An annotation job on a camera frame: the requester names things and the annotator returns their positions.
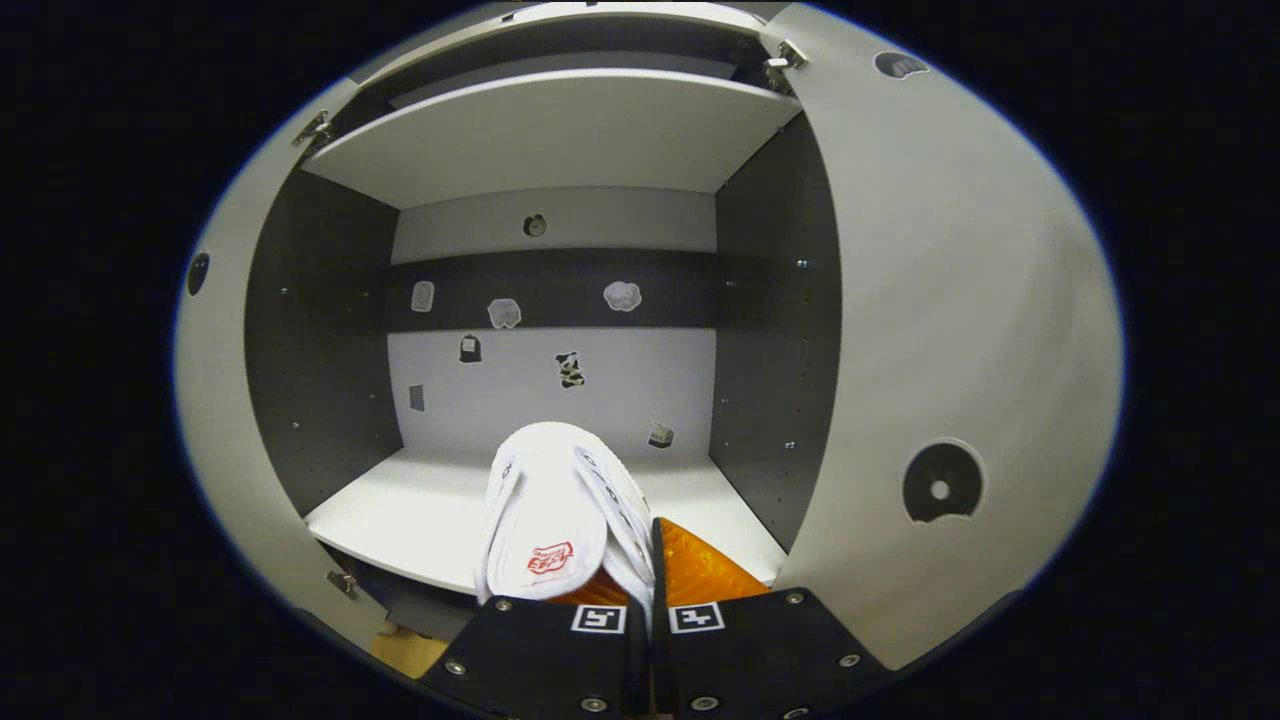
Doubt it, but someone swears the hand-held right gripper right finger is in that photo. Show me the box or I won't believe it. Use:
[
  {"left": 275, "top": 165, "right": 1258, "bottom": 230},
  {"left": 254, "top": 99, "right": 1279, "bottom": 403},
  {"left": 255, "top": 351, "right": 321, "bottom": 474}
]
[{"left": 650, "top": 515, "right": 893, "bottom": 720}]

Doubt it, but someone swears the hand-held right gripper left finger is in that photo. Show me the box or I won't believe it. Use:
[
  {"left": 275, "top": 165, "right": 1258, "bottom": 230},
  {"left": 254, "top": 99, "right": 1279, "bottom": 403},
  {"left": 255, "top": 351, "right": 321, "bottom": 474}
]
[{"left": 418, "top": 575, "right": 653, "bottom": 720}]

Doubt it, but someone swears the white canvas shoe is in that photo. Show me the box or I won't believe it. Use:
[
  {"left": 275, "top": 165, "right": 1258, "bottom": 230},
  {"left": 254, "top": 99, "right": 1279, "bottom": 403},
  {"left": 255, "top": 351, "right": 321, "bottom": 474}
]
[{"left": 473, "top": 420, "right": 658, "bottom": 641}]

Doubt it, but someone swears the white shoe cabinet door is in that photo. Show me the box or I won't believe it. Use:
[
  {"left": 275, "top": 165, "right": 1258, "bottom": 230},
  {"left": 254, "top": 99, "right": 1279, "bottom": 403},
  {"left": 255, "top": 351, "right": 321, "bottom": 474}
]
[
  {"left": 175, "top": 78, "right": 393, "bottom": 641},
  {"left": 760, "top": 3, "right": 1126, "bottom": 673}
]

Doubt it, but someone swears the white shoe cabinet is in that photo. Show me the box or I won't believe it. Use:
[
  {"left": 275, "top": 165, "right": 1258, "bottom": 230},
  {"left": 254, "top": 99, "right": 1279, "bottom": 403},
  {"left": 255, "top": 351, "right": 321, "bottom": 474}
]
[{"left": 245, "top": 0, "right": 846, "bottom": 641}]

